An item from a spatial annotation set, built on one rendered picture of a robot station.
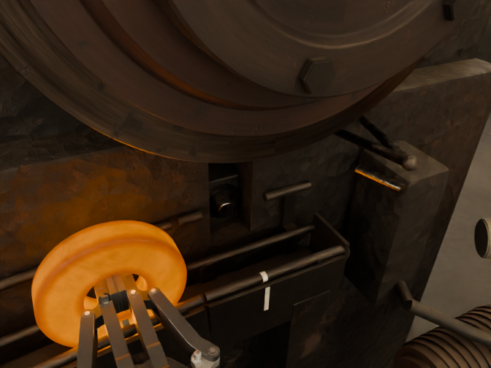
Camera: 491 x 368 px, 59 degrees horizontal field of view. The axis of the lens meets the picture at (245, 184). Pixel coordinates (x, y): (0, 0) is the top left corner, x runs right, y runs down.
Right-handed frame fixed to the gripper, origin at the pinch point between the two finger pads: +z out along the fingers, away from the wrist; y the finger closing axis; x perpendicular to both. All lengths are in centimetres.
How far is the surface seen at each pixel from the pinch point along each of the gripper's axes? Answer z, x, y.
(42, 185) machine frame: 7.2, 8.0, -4.1
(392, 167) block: 0.2, 3.5, 36.9
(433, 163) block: -1.6, 3.8, 42.3
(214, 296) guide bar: -3.0, -4.8, 10.1
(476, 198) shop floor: 53, -79, 159
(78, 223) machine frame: 6.9, 2.4, -1.6
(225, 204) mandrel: 7.9, -1.7, 16.5
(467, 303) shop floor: 14, -77, 107
